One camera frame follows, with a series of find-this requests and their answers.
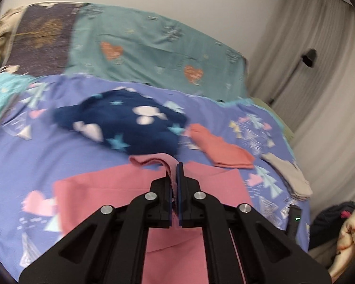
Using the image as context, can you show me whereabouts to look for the dark purple gold print pillow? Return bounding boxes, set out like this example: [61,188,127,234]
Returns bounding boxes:
[0,4,86,77]

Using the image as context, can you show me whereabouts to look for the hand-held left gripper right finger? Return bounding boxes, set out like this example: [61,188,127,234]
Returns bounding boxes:
[176,162,332,284]

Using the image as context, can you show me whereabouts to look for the purple printed bed sheet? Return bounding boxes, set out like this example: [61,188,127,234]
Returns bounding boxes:
[0,74,311,281]

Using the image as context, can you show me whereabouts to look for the coral folded cloth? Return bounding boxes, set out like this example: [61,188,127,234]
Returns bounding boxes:
[187,123,256,170]

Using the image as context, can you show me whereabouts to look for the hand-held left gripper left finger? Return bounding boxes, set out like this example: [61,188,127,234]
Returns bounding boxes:
[18,169,176,284]

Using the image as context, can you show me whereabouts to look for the grey folded cloth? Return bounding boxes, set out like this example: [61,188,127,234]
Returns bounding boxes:
[260,153,313,200]

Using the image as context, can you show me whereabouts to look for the dark cloth pile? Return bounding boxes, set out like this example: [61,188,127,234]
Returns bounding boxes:
[309,201,355,250]

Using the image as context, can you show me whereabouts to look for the navy star print garment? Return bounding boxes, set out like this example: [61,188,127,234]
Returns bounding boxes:
[53,87,190,157]

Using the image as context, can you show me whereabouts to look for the black device on stand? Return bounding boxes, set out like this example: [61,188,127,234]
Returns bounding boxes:
[268,49,318,105]

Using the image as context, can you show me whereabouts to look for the white curtain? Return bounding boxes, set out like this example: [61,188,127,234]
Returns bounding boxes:
[248,0,355,222]

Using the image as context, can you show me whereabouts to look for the pink cloth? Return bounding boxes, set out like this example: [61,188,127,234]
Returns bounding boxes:
[53,153,255,284]

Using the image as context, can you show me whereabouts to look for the light green cloth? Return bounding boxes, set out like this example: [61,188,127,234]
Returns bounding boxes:
[251,97,295,141]

